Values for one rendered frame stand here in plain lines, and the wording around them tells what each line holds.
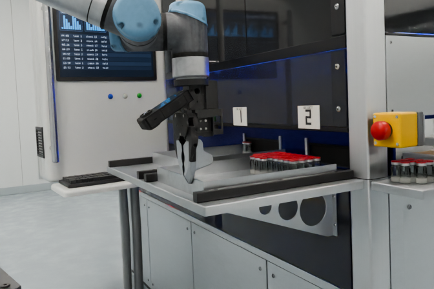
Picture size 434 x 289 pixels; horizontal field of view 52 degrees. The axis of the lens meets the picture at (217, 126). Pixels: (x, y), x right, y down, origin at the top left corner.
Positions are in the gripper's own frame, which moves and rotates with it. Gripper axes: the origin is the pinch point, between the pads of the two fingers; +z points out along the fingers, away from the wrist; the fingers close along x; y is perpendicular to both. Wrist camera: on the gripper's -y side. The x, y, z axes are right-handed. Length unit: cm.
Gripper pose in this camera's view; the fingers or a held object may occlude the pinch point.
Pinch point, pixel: (186, 177)
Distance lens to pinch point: 90.8
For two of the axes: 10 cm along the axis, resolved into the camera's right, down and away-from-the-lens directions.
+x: -4.7, -0.3, 8.8
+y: 8.8, -0.6, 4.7
